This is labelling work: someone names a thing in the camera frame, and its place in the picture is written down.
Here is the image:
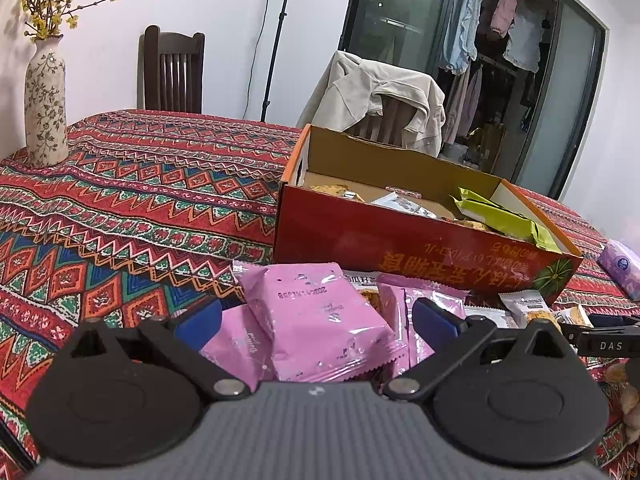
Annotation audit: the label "black light stand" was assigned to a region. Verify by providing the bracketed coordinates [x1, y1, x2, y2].
[260, 0, 298, 123]

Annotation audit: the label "small yellow snack packet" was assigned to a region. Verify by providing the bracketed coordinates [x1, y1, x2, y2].
[310, 185, 366, 201]

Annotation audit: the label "light blue hanging shirt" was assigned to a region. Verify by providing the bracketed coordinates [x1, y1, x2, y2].
[440, 0, 483, 76]

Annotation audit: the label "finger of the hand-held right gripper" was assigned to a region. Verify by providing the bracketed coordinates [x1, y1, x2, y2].
[559, 324, 596, 344]
[589, 315, 640, 330]

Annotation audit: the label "glass sliding door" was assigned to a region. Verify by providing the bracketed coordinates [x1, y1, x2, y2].
[342, 0, 608, 201]

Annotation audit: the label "beige jacket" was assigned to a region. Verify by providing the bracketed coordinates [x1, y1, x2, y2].
[305, 51, 446, 157]

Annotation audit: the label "green snack packet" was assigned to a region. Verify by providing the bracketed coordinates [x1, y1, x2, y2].
[530, 220, 563, 253]
[450, 186, 536, 241]

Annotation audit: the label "dark wooden chair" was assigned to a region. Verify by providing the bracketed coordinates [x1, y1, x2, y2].
[137, 25, 206, 115]

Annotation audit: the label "purple tissue pack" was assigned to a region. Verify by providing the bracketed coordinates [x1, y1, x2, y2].
[597, 240, 640, 301]

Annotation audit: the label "black lamp cable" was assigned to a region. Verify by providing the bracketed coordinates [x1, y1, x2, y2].
[245, 0, 281, 118]

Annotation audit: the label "pale hanging clothes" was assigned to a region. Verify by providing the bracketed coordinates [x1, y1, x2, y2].
[442, 62, 483, 146]

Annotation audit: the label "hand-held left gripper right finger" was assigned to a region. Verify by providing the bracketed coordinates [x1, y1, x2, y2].
[381, 297, 572, 404]

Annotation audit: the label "yellow flower branches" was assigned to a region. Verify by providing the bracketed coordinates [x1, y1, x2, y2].
[10, 0, 151, 43]

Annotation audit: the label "brown wooden chair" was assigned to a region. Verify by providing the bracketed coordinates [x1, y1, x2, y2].
[350, 97, 416, 148]

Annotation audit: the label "yellow bag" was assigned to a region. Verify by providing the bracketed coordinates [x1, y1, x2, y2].
[467, 125, 506, 171]

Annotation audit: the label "person's right forearm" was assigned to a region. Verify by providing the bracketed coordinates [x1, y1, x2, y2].
[606, 361, 640, 442]

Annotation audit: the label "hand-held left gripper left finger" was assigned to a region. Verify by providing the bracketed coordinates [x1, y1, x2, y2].
[69, 300, 252, 403]

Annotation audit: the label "pink hanging garment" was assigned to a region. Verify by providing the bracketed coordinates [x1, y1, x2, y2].
[490, 0, 518, 38]

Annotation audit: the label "white hanging garment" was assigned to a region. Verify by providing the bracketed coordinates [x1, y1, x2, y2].
[502, 7, 546, 73]

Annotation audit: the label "orange cardboard box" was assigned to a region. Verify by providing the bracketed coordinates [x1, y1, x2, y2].
[272, 124, 585, 306]

